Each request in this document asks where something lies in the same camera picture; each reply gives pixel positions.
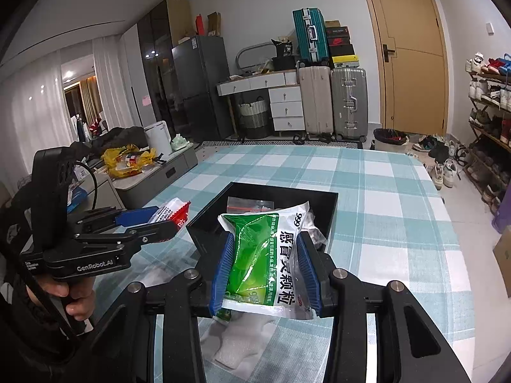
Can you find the yellow wooden door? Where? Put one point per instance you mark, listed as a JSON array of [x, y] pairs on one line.
[[411, 56]]

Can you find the black shoe box red logo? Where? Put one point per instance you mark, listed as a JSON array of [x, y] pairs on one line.
[[340, 41]]

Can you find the large flat cardboard sheet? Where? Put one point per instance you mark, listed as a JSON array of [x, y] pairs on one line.
[[179, 20]]

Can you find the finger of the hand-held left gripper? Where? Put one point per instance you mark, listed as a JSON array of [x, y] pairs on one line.
[[135, 216], [155, 234]]

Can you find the person's left hand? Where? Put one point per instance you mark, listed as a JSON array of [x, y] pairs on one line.
[[78, 303]]

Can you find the white drawer desk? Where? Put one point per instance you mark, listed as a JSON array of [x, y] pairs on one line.
[[285, 103]]

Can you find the person's left forearm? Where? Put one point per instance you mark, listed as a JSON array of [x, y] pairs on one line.
[[24, 339]]

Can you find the red narrow box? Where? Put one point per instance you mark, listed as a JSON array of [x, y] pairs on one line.
[[200, 26]]

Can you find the black shoe box red label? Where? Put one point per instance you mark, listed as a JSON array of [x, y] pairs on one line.
[[337, 31]]

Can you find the teal suitcase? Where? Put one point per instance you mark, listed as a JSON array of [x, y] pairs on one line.
[[309, 34]]

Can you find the wooden shoe rack with shoes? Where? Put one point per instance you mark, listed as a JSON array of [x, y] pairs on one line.
[[493, 83]]

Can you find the oval metal frame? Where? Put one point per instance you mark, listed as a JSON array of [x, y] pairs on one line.
[[251, 50]]

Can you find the white light switch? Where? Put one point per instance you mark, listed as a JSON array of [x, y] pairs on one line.
[[490, 28]]

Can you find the pale green tissue pack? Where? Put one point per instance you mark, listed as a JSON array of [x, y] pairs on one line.
[[181, 142]]

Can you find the silver suitcase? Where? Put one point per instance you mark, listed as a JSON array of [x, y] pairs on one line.
[[349, 101]]

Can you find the black cardboard box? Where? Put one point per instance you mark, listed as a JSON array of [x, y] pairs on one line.
[[207, 231]]

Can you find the translucent white plastic packet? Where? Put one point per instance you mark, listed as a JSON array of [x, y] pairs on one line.
[[239, 343]]

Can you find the purple bag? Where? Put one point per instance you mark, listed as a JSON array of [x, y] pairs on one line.
[[504, 217]]

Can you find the brown cardboard box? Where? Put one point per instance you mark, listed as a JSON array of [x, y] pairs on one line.
[[214, 24]]

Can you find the yellow plastic bag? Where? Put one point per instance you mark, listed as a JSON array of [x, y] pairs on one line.
[[127, 161]]

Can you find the beige suitcase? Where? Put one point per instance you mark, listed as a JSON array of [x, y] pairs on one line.
[[315, 99]]

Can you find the grey low cabinet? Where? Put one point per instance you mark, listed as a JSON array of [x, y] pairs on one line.
[[159, 179]]

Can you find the green medicine packet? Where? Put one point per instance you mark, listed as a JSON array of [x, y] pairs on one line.
[[255, 255]]

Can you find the pink sticky note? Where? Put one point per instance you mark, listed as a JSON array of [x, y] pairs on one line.
[[146, 100]]

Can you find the red white plastic bag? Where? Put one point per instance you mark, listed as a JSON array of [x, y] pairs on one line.
[[173, 211]]

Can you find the dark clothes pile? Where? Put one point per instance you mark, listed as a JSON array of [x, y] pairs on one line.
[[115, 137]]

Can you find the white sheer curtain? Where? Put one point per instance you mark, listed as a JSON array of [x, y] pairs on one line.
[[115, 79], [32, 115]]

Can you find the woven laundry basket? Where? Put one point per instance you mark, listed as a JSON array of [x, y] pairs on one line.
[[254, 119]]

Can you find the black paper bag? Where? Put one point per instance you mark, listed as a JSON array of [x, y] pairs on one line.
[[284, 58]]

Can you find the clear zip bag red seal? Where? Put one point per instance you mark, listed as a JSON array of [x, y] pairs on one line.
[[249, 204]]

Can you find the grey refrigerator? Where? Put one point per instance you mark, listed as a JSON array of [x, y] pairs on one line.
[[203, 87]]

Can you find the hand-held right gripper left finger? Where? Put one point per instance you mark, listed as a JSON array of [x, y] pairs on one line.
[[221, 275]]

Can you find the scattered shoes group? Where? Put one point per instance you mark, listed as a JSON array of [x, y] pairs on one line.
[[441, 159]]

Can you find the dark glass cabinet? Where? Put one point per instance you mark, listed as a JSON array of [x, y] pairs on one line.
[[159, 72]]

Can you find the crumpled clear plastic bag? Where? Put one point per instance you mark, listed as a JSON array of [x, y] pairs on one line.
[[316, 231]]

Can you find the black tray with shoes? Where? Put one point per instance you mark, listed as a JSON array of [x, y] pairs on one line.
[[390, 139]]

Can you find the white small bin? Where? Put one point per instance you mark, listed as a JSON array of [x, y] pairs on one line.
[[155, 137]]

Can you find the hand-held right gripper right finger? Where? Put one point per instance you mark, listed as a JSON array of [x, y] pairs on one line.
[[310, 277]]

